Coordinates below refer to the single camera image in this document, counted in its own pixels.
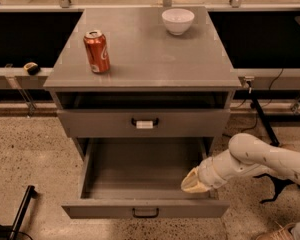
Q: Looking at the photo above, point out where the white bowl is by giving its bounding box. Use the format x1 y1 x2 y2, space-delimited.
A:
162 8 195 35

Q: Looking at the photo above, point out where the grey drawer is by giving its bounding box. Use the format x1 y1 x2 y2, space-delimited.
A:
62 138 229 219
57 109 230 138

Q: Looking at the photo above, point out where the black chair base leg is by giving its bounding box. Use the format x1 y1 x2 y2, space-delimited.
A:
256 173 294 204

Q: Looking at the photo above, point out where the grey top drawer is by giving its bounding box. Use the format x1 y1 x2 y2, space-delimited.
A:
57 109 230 138

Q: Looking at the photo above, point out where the black pole stand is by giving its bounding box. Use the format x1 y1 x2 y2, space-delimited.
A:
249 90 280 147

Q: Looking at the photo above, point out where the small black yellow device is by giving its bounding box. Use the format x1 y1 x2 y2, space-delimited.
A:
23 62 41 75

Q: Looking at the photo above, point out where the red soda can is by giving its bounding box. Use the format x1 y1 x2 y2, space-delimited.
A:
83 30 110 73

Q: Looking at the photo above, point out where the black stand leg left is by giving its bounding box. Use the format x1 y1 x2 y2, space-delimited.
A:
0 185 37 240

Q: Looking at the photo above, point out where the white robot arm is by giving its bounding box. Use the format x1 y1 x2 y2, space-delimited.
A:
181 133 300 193

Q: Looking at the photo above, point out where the tan sneaker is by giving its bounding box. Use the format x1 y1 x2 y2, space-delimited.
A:
255 223 295 240

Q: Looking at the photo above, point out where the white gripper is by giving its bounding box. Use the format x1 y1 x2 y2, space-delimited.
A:
181 157 226 193

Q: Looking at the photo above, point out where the grey drawer cabinet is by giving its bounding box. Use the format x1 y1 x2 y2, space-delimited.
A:
45 7 240 155

